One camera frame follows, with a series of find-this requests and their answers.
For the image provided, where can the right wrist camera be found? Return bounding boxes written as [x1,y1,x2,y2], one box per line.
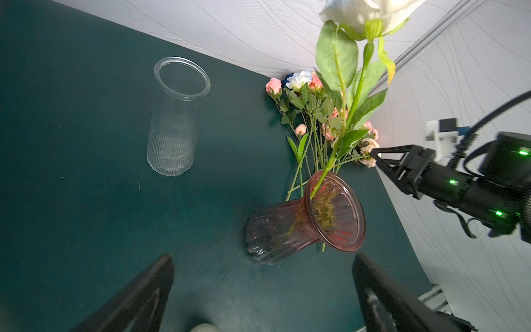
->
[425,118,470,163]

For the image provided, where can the cream capped bottle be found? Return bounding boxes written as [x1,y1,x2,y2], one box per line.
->
[189,323,219,332]

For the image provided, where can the clear ribbed glass vase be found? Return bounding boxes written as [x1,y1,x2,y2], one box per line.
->
[147,57,211,177]

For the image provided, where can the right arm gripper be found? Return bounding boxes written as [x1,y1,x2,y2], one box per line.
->
[369,145,473,208]

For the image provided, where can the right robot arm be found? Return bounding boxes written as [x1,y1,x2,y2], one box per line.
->
[371,92,530,331]

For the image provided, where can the pink ribbed glass vase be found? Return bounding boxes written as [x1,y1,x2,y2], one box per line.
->
[244,172,366,265]

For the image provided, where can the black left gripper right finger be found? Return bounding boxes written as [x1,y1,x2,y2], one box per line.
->
[352,253,459,332]

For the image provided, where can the small pink rose bunch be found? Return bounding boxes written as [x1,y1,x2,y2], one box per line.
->
[265,70,380,203]

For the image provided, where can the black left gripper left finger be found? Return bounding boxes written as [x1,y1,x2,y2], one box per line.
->
[72,254,174,331]

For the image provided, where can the white rose stem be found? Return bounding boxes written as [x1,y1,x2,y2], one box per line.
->
[311,1,423,196]

